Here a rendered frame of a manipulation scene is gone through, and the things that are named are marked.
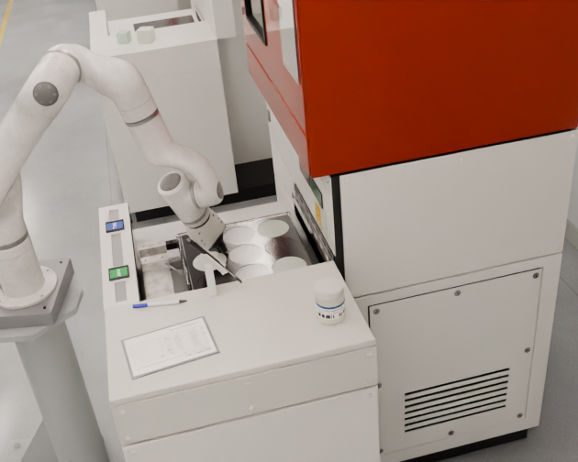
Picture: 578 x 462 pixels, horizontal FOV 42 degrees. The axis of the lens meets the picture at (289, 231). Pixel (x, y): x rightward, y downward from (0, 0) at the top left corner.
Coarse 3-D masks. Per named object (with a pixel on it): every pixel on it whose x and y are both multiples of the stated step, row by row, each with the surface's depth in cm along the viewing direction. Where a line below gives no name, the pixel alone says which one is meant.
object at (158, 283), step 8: (144, 272) 220; (152, 272) 219; (160, 272) 219; (168, 272) 219; (144, 280) 216; (152, 280) 216; (160, 280) 216; (168, 280) 215; (152, 288) 213; (160, 288) 212; (168, 288) 212; (152, 296) 209; (160, 296) 209
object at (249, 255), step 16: (240, 224) 234; (256, 224) 234; (288, 224) 232; (224, 240) 227; (240, 240) 226; (256, 240) 226; (272, 240) 225; (288, 240) 224; (192, 256) 221; (240, 256) 219; (256, 256) 219; (272, 256) 218; (288, 256) 217; (304, 256) 216; (192, 272) 214; (240, 272) 212; (256, 272) 212; (272, 272) 211
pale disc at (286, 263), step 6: (282, 258) 216; (288, 258) 216; (294, 258) 216; (300, 258) 215; (276, 264) 214; (282, 264) 214; (288, 264) 214; (294, 264) 213; (300, 264) 213; (276, 270) 211; (282, 270) 211
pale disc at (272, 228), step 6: (264, 222) 234; (270, 222) 234; (276, 222) 234; (282, 222) 233; (258, 228) 231; (264, 228) 231; (270, 228) 231; (276, 228) 230; (282, 228) 230; (288, 228) 230; (264, 234) 228; (270, 234) 228; (276, 234) 228; (282, 234) 227
